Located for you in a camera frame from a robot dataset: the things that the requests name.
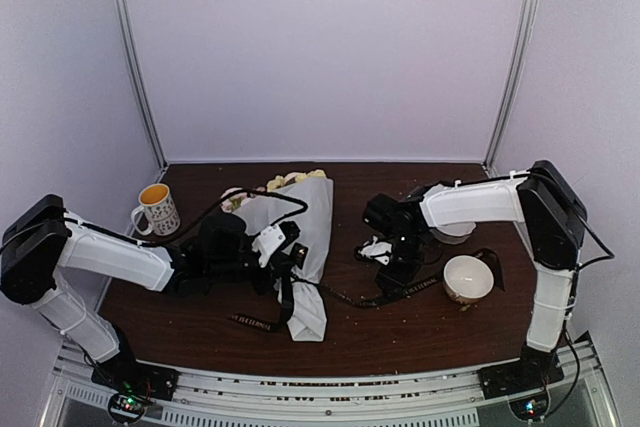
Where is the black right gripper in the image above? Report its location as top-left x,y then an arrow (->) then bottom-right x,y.
375,232 -> 426,301

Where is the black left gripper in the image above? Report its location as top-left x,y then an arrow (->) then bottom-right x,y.
208,235 -> 297,296

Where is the white wrapping paper sheet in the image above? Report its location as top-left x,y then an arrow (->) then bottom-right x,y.
232,178 -> 334,342

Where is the pink flower stem two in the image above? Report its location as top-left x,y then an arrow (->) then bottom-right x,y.
221,187 -> 257,213

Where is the large yellow flower bunch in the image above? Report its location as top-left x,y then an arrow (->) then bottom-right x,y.
266,169 -> 327,192

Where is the black strap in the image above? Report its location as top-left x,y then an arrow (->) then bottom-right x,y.
227,247 -> 506,334

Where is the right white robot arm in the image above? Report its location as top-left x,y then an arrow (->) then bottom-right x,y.
356,160 -> 586,389

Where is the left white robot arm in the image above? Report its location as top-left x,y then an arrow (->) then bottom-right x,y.
1,194 -> 308,391

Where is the plain white round bowl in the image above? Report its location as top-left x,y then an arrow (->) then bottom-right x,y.
443,255 -> 494,305

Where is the white scalloped bowl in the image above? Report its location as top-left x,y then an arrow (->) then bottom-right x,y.
430,222 -> 476,245

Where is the patterned white mug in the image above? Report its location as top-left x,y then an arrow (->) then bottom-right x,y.
130,183 -> 181,237

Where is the aluminium front rail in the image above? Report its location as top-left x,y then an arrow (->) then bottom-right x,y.
42,336 -> 621,427

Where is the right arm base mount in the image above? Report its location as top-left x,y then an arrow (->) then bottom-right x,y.
478,346 -> 564,422

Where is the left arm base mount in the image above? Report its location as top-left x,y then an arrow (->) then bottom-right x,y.
83,341 -> 179,426

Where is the left aluminium corner post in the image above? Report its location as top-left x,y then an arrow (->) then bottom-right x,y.
113,0 -> 168,171

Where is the aluminium corner post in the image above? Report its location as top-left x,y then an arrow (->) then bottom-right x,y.
113,0 -> 168,171
482,0 -> 539,174

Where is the right aluminium corner post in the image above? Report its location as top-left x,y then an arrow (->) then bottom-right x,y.
482,0 -> 539,174

